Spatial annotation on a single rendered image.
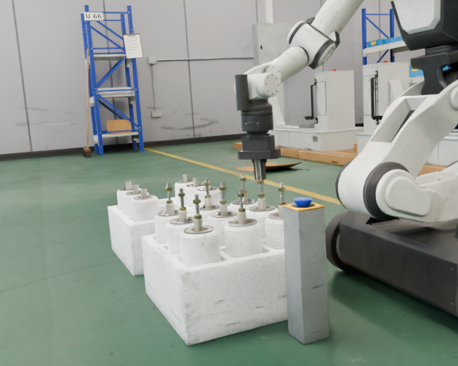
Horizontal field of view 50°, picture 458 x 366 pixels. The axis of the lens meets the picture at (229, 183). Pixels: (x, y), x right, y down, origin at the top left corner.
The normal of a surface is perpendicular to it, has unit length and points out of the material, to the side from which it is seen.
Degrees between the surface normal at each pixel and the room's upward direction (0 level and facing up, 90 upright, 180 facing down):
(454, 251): 45
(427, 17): 100
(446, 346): 0
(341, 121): 90
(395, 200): 90
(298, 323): 90
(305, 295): 90
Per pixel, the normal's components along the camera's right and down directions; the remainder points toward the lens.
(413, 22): -0.87, 0.30
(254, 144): -0.44, 0.17
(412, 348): -0.07, -0.99
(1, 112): 0.37, 0.12
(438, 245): -0.70, -0.62
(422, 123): 0.13, 0.48
